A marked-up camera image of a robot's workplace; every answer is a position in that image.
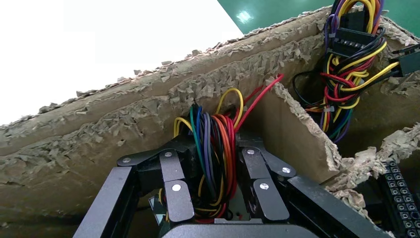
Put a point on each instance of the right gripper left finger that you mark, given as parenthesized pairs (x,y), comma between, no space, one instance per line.
(177,193)

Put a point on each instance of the torn cardboard divider box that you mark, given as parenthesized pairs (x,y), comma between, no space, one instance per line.
(131,124)

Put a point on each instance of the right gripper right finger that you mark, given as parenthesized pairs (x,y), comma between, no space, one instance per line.
(265,193)

